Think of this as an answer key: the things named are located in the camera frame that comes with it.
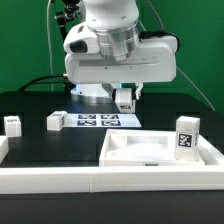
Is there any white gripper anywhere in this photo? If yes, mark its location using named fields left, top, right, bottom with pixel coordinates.
left=64, top=23, right=179, bottom=100

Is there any white square tabletop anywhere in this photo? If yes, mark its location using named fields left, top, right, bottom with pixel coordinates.
left=99, top=129, right=205, bottom=167

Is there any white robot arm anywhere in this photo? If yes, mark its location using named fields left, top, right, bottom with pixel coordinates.
left=64, top=0, right=179, bottom=98

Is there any AprilTag base sheet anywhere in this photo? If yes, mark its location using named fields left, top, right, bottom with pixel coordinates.
left=65, top=113, right=141, bottom=128

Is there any grey cable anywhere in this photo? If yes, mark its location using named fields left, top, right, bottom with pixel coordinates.
left=144, top=0, right=217, bottom=112

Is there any black cable bundle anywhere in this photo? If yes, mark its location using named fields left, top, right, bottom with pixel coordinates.
left=18, top=73, right=73, bottom=93

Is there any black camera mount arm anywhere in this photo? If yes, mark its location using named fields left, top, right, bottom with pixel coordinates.
left=55, top=0, right=81, bottom=40

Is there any white U-shaped obstacle wall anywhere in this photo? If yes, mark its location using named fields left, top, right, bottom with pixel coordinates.
left=0, top=138, right=224, bottom=194

